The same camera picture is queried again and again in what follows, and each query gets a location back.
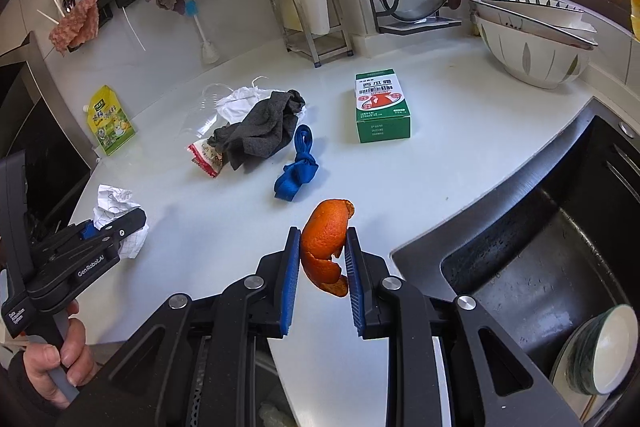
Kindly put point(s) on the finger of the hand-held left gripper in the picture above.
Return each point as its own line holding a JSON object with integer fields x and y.
{"x": 91, "y": 230}
{"x": 127, "y": 223}

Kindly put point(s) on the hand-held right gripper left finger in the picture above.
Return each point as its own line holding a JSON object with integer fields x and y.
{"x": 289, "y": 287}

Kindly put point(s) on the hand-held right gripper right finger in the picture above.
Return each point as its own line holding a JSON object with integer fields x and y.
{"x": 355, "y": 292}

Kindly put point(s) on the grid paper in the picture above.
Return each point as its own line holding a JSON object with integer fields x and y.
{"x": 117, "y": 199}

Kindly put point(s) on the orange peel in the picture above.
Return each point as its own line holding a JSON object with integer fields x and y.
{"x": 322, "y": 232}

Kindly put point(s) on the red white snack wrapper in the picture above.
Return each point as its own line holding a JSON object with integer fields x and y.
{"x": 205, "y": 157}

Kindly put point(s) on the white tissue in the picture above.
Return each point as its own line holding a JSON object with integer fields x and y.
{"x": 580, "y": 26}
{"x": 235, "y": 104}

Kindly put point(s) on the person's left hand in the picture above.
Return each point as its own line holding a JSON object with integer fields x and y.
{"x": 42, "y": 362}

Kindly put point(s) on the yellow green seasoning pouch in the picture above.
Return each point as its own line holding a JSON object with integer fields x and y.
{"x": 111, "y": 122}

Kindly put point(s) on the black gas stove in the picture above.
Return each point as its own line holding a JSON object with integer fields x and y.
{"x": 30, "y": 132}

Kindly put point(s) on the blue fabric strip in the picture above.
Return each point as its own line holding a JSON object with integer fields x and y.
{"x": 300, "y": 167}

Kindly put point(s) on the clear plastic wrapper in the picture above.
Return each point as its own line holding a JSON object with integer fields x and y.
{"x": 200, "y": 117}

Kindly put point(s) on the dark grey sock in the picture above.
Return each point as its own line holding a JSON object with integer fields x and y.
{"x": 260, "y": 127}

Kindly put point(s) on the dark kitchen sink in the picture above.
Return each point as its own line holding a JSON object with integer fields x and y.
{"x": 525, "y": 257}

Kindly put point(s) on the green white medicine box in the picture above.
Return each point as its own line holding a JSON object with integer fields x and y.
{"x": 382, "y": 107}

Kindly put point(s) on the blue white bottle brush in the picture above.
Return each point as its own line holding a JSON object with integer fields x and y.
{"x": 210, "y": 53}

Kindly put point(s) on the pink dishcloth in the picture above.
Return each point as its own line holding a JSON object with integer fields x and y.
{"x": 75, "y": 22}

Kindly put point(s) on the metal cutting board stand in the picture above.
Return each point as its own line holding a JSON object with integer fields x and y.
{"x": 320, "y": 49}

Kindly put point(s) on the green rim bowl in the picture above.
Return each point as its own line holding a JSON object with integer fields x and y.
{"x": 607, "y": 347}

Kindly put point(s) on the leaf pattern bowl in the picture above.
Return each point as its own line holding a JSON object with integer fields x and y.
{"x": 525, "y": 57}

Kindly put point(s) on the white bowl dark rim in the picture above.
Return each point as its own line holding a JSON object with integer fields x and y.
{"x": 545, "y": 32}

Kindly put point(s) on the blue pattern bowl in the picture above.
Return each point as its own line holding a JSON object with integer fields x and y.
{"x": 525, "y": 4}

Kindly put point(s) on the white tissue in bowl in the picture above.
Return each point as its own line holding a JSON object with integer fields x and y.
{"x": 580, "y": 26}

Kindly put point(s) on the yellow oil bottle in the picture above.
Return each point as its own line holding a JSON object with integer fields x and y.
{"x": 635, "y": 14}

